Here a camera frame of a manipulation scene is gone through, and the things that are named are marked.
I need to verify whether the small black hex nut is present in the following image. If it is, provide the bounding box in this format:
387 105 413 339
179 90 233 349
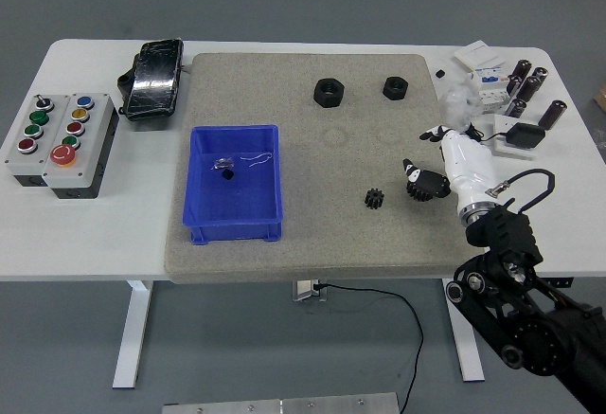
382 75 411 101

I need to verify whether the grey-brown foam mat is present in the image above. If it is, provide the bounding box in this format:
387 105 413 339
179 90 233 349
163 52 475 286

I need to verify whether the large black hex nut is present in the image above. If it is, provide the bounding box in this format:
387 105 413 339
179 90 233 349
312 78 346 110

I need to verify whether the grey emergency-stop control box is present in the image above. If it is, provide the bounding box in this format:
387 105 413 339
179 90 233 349
41 93 120 200

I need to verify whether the black power adapter with cord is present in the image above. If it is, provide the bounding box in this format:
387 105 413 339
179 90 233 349
465 121 547 151

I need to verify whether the silver table control box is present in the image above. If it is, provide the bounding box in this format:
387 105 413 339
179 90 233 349
291 279 329 303

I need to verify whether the glossy black wrapped device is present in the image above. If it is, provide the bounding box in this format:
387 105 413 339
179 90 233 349
116 38 185 124

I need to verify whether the white table leg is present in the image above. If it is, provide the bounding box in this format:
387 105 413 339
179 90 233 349
112 279 155 390
444 299 486 383

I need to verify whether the large black bevel gear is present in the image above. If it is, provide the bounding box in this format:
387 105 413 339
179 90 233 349
405 181 435 204

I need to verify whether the grey four-button control box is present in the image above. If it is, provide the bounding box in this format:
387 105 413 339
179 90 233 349
3 93 72 189

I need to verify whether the white wall switch plate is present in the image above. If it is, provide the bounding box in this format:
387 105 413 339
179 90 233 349
453 40 505 72

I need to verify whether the black power cable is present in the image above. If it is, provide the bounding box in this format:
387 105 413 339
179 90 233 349
313 282 425 410

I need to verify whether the blue plastic box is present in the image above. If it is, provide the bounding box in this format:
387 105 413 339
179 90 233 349
182 123 284 245

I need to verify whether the crumpled clear plastic wrap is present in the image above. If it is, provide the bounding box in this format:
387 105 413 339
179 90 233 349
439 82 485 132

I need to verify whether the grey metal plate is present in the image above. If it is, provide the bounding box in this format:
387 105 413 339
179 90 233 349
162 398 284 414

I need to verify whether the white square plate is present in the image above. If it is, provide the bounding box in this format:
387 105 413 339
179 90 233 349
491 113 546 162

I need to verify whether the white circuit breaker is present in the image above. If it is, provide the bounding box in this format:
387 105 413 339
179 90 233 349
466 63 515 115

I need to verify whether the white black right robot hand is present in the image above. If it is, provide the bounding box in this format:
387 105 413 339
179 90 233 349
402 124 501 210

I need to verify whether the thin white thread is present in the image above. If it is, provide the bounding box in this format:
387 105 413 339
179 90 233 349
239 150 276 170

